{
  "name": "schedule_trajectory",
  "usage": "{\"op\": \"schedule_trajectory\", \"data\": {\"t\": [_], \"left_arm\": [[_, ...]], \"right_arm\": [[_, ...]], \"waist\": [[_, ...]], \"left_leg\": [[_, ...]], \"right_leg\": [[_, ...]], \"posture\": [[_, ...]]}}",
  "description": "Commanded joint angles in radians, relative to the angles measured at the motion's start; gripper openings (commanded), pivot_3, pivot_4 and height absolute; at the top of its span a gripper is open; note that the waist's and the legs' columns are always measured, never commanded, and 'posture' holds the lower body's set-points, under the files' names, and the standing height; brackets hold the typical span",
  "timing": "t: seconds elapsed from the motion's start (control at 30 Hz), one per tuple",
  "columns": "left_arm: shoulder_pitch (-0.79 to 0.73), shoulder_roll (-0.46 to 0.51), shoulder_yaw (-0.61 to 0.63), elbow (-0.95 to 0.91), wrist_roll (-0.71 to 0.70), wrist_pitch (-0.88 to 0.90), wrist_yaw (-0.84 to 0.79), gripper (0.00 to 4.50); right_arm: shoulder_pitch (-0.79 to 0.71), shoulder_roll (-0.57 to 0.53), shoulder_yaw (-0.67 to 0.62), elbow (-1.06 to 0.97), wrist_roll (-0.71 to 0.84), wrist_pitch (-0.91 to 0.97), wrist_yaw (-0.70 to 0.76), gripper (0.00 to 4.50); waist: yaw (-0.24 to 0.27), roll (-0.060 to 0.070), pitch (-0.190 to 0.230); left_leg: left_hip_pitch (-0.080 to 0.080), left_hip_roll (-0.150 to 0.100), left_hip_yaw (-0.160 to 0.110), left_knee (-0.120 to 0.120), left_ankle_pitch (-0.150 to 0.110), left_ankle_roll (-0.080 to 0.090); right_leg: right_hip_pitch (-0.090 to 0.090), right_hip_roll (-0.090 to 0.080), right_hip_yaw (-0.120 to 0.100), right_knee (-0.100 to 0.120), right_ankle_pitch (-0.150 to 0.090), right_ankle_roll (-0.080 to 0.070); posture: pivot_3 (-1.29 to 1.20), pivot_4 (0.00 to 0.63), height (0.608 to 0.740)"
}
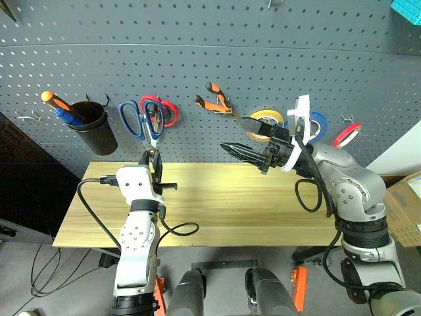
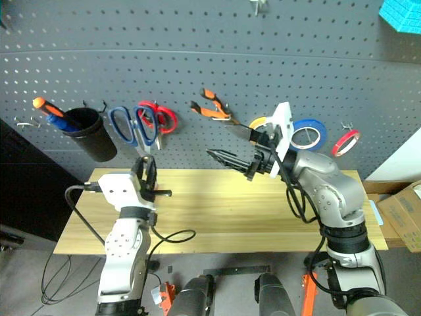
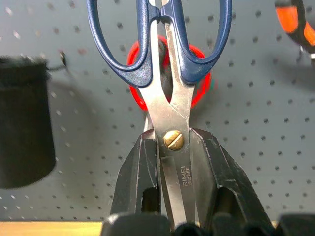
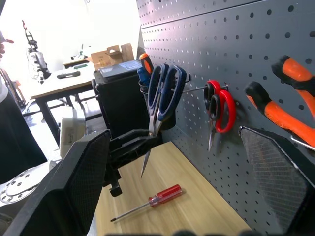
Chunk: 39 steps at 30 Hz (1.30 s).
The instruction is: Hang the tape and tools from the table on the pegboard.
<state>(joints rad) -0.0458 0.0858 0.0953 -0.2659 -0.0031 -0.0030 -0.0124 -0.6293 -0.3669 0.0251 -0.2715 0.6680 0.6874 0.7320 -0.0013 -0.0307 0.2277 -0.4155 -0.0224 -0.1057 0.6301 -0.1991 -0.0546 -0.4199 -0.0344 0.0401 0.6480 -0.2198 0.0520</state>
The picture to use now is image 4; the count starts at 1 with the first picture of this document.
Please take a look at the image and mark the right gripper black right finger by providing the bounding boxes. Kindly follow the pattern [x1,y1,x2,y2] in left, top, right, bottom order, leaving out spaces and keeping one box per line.
[238,126,315,235]

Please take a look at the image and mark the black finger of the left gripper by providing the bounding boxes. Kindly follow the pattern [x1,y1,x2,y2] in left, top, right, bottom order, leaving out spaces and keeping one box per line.
[109,129,151,148]
[118,135,159,170]

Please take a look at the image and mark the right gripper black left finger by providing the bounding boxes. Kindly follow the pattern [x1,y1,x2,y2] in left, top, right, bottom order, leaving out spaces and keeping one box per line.
[3,129,111,236]

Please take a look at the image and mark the orange and black long-nose pliers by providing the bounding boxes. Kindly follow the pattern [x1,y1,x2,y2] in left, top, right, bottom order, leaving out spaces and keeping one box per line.
[245,55,315,152]

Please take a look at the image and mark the blue-handled scissors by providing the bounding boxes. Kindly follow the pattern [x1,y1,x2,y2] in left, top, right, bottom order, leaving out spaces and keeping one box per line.
[140,63,187,179]

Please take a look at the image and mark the red-handled scissors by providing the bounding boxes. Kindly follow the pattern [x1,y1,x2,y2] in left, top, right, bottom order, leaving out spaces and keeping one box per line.
[203,79,237,152]

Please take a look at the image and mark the blue grey pegboard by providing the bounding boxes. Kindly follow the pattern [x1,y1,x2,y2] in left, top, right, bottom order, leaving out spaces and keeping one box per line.
[136,0,315,236]

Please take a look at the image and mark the black cabinet with grey top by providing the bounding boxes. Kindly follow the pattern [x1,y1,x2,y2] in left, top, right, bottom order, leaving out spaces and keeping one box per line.
[92,59,150,140]

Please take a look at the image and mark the black mesh holder cup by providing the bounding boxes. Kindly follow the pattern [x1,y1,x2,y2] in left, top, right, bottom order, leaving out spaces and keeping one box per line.
[138,80,178,131]

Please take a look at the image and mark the silver perforated round plate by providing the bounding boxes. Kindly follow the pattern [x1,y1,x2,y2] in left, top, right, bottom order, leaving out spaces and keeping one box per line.
[0,161,54,204]

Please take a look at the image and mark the white box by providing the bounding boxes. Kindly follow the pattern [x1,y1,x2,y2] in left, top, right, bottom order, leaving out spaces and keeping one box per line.
[59,107,87,158]

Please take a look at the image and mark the bystander in dark clothes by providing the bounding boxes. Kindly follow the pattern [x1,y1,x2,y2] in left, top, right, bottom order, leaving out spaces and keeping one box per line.
[0,30,48,185]

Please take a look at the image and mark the long metal pegboard hook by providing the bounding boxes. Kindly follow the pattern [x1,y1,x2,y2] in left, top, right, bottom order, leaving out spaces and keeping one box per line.
[182,84,229,94]

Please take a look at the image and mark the open cardboard box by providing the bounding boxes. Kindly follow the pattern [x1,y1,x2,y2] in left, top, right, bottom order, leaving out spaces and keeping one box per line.
[90,43,135,71]

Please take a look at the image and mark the wooden table with black legs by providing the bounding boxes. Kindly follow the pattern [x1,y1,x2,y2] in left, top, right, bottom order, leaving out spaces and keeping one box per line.
[31,62,99,148]

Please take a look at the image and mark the flat black object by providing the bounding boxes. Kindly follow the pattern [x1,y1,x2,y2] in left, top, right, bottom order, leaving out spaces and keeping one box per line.
[56,71,82,80]

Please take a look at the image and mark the red-handled screwdriver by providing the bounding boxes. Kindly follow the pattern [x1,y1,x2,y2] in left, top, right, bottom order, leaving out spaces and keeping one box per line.
[110,184,183,224]

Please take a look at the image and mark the orange and black screwdriver handle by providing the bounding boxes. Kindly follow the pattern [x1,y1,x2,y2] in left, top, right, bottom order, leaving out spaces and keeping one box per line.
[139,53,155,74]

